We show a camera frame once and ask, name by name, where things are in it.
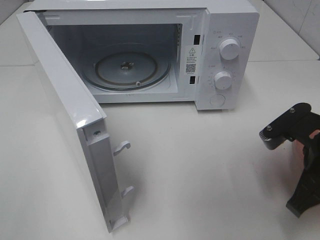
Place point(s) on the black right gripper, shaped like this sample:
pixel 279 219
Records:
pixel 296 124

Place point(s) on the round white door button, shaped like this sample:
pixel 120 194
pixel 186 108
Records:
pixel 217 100

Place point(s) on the pink plate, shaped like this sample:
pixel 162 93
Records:
pixel 298 146

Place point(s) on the white microwave door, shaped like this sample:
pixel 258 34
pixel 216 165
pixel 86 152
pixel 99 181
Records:
pixel 79 116

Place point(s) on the lower white microwave knob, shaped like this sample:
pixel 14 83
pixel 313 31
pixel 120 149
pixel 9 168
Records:
pixel 223 80

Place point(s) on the white microwave knob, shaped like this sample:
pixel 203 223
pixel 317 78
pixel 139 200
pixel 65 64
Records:
pixel 229 48
pixel 223 80

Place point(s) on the upper white microwave knob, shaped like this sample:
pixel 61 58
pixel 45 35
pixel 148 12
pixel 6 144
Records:
pixel 229 48

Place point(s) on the white microwave oven body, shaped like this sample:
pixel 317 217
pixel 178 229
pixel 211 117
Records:
pixel 79 26

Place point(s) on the white warning label sticker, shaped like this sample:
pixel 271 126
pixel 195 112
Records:
pixel 191 59

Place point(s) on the glass microwave turntable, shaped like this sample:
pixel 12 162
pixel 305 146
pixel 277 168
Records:
pixel 125 66

